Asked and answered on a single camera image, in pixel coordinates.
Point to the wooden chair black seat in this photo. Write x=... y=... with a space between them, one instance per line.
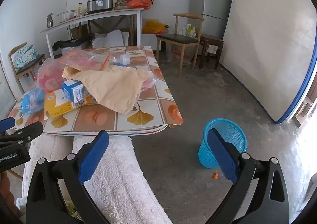
x=177 y=38

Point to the clear zip bag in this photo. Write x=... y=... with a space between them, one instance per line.
x=81 y=59

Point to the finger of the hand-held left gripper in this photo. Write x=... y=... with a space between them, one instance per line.
x=6 y=125
x=29 y=132

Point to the red snack bag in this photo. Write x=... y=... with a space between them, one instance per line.
x=50 y=78

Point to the white sack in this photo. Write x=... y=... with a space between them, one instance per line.
x=111 y=38

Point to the beige cloth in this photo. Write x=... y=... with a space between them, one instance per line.
x=114 y=87

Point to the glass jar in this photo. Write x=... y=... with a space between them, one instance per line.
x=121 y=3

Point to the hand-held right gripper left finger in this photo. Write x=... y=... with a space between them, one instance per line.
x=92 y=157

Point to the blue floral cushion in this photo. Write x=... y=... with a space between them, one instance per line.
x=23 y=55

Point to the clear plastic sack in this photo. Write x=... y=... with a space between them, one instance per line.
x=182 y=52

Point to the blue tissue packet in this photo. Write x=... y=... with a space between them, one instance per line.
x=32 y=101

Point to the silver rice cooker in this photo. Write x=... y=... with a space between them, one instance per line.
x=100 y=3

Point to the black bag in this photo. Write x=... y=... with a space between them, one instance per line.
x=64 y=43

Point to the steel thermos bottle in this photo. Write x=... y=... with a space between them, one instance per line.
x=50 y=21

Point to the orange peel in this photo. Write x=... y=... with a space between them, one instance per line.
x=214 y=175

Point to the white bag green print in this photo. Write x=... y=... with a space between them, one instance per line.
x=189 y=30

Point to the yellow white medicine box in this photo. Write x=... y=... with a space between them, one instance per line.
x=59 y=106

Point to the blue plastic wastebasket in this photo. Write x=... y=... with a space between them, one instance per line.
x=205 y=154

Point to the dark wooden stool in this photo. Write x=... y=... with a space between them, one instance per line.
x=210 y=38

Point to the glass bowl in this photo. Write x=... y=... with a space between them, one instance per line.
x=66 y=16

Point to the small clear plastic bottle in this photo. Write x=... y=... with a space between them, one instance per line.
x=122 y=59

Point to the white mattress blue edge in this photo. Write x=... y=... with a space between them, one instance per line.
x=267 y=48

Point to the cardboard box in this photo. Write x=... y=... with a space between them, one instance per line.
x=79 y=32

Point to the table with patterned cloth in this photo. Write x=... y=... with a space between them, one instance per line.
x=99 y=117

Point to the white side table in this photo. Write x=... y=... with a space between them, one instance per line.
x=111 y=12

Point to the orange plastic bag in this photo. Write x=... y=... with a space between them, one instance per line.
x=138 y=3

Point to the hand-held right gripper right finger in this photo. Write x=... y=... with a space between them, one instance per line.
x=221 y=157

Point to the white rag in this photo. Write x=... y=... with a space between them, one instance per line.
x=212 y=48

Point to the white fluffy towel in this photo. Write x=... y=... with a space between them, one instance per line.
x=118 y=177

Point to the small blue white box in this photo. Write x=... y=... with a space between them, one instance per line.
x=73 y=90

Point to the yellow plastic bag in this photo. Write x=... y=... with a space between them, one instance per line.
x=153 y=27

